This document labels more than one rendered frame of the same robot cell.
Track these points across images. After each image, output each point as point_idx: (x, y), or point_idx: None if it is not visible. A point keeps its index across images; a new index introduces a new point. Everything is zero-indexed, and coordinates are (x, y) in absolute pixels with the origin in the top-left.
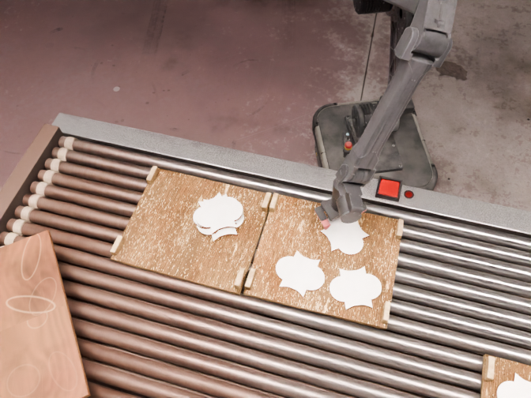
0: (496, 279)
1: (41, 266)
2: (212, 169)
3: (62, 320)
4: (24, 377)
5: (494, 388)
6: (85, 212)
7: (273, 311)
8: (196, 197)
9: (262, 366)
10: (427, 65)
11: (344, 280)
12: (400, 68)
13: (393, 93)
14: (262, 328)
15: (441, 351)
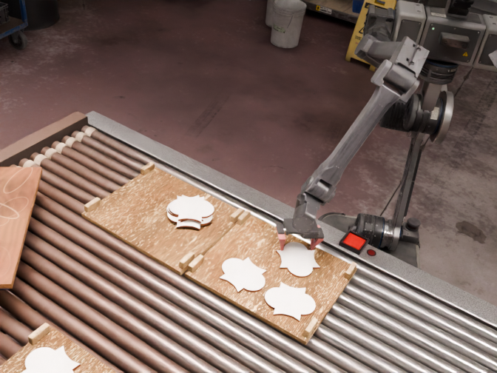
0: (431, 341)
1: (22, 188)
2: (201, 183)
3: (19, 227)
4: None
5: None
6: (78, 178)
7: (205, 297)
8: (177, 195)
9: (175, 336)
10: (394, 95)
11: (282, 292)
12: (373, 95)
13: (363, 114)
14: (189, 308)
15: None
